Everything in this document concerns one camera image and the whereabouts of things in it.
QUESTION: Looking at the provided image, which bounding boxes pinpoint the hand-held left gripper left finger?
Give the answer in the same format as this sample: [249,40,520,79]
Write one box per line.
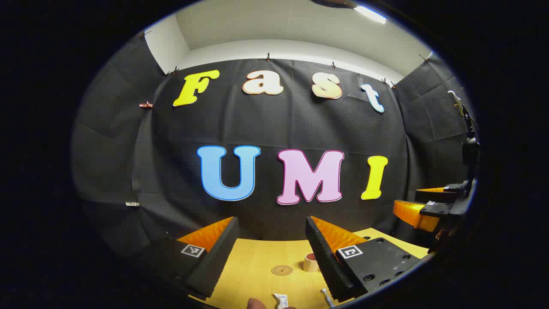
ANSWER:
[142,216,239,300]

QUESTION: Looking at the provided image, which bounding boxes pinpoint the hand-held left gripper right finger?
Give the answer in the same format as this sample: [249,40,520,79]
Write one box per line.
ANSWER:
[305,215,423,303]

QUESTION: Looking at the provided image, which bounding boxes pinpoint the wooden desktop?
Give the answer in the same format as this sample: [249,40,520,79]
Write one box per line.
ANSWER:
[189,227,429,309]

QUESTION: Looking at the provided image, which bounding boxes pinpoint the beige cup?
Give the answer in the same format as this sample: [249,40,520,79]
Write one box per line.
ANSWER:
[303,253,320,273]

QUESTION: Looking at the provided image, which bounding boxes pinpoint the row of small dark clips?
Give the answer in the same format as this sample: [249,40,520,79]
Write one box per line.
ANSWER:
[142,30,429,88]

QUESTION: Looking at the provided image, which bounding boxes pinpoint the ceiling light strip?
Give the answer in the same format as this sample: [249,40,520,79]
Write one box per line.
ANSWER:
[354,5,387,24]

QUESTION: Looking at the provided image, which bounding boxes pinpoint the black backdrop cloth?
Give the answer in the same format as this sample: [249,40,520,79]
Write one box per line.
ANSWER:
[71,34,477,258]

